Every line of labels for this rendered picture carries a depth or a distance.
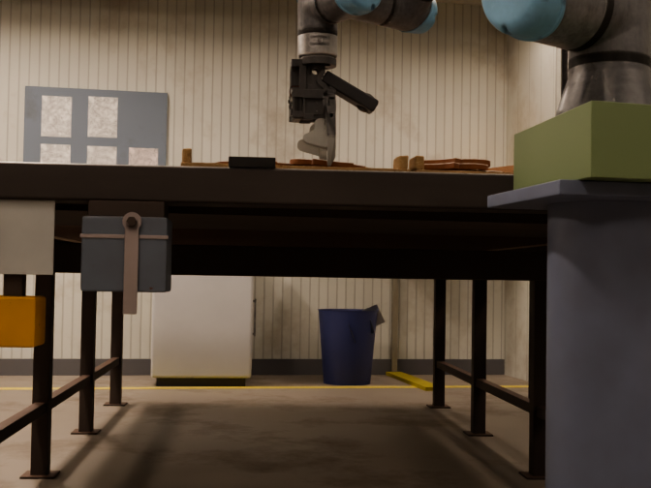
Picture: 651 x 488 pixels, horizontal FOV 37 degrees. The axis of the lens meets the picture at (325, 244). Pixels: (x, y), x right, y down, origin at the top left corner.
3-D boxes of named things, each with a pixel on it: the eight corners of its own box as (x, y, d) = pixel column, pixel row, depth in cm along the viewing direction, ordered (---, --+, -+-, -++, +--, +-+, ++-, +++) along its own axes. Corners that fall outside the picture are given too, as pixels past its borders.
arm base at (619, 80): (685, 124, 138) (686, 54, 139) (590, 114, 134) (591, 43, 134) (623, 140, 153) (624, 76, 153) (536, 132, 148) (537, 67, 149)
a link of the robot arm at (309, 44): (334, 42, 190) (340, 32, 181) (334, 65, 189) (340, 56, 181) (295, 41, 189) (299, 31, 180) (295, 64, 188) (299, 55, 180)
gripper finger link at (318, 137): (303, 166, 179) (300, 124, 183) (335, 167, 180) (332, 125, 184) (304, 156, 176) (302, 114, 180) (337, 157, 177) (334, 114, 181)
